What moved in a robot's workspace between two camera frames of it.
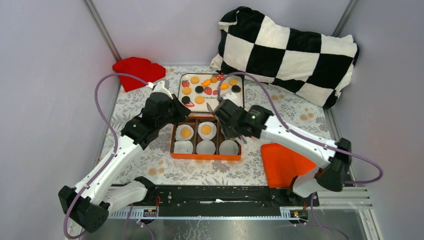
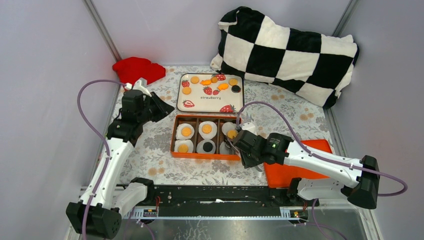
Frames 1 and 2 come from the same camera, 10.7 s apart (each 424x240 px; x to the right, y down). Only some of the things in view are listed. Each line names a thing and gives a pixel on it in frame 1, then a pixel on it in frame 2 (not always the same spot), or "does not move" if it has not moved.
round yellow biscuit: [206, 129] does not move
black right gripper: [228, 133] → [247, 163]
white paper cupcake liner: [205, 146] does not move
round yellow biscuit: [194, 80] does not move
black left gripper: [183, 112] → [163, 108]
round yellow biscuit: [199, 99] → [183, 148]
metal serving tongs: [211, 110] → [229, 144]
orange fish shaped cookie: [206, 83] does not move
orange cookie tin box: [200, 137] does not move
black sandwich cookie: [199, 89] → [208, 147]
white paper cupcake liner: [183, 147] does not move
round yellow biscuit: [185, 132] does not move
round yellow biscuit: [233, 81] does not move
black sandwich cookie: [236, 89] does not move
